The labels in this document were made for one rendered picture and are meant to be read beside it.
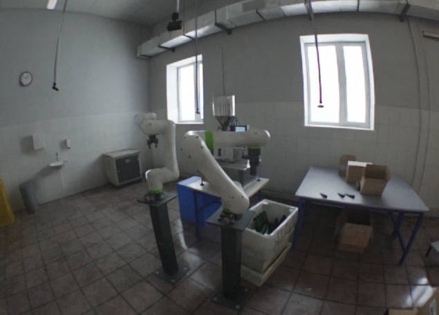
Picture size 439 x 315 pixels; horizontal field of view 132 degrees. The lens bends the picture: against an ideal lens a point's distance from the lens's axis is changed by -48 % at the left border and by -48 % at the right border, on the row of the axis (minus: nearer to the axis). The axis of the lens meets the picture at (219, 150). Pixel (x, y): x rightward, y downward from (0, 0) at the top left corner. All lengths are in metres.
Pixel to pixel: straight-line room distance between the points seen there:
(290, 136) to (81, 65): 4.88
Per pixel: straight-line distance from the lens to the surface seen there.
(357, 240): 2.50
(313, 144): 3.38
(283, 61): 3.58
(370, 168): 2.28
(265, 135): 1.16
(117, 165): 4.57
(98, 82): 5.18
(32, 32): 5.30
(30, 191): 4.55
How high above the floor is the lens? 1.59
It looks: 11 degrees down
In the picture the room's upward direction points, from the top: 2 degrees counter-clockwise
